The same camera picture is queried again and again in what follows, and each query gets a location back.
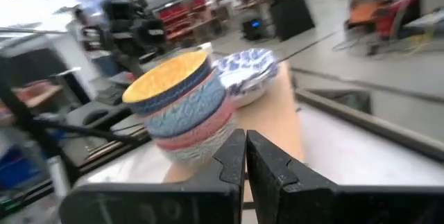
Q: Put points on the wooden shelf with black frame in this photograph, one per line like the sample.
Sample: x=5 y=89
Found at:
x=274 y=120

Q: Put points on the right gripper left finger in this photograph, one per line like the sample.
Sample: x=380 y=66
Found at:
x=156 y=203

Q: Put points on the blue bin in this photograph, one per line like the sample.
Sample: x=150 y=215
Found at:
x=17 y=168

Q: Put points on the black cabinet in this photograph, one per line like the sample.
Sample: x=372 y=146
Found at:
x=291 y=16

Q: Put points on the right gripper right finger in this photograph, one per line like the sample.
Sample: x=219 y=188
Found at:
x=312 y=203

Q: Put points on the blue patterned paper bowl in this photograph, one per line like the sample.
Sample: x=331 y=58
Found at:
x=243 y=64
x=249 y=98

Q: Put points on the black box with blue light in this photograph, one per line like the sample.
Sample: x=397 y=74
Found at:
x=254 y=28

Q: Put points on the orange chair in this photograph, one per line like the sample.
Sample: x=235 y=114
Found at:
x=362 y=12

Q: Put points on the red chair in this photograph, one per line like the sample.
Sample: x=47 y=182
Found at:
x=392 y=19

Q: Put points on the red patterned ceramic bowl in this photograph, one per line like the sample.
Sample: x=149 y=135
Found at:
x=196 y=137

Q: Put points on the black computer mouse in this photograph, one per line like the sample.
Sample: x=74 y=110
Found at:
x=95 y=116

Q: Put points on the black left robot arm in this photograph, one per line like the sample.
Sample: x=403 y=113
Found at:
x=132 y=30

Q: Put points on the blue patterned ceramic bowl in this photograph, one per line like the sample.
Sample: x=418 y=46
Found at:
x=187 y=113

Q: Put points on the red storage rack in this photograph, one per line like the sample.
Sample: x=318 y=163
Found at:
x=177 y=17

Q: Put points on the dark grey desk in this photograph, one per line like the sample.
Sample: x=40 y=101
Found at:
x=114 y=113

